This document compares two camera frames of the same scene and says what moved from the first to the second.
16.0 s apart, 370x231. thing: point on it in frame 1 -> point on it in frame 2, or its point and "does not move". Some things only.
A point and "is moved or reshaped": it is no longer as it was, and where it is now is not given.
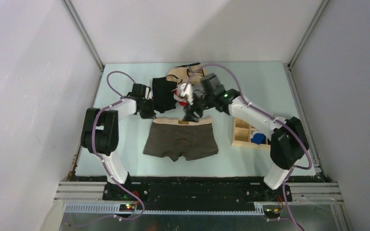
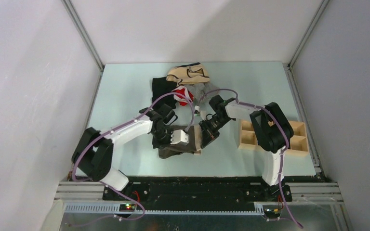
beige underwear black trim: [190, 73] does not move
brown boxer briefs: [172, 137] is moved or reshaped
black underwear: [164, 92] does not move
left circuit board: [127, 207] does not move
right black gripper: [189, 116] -> [207, 134]
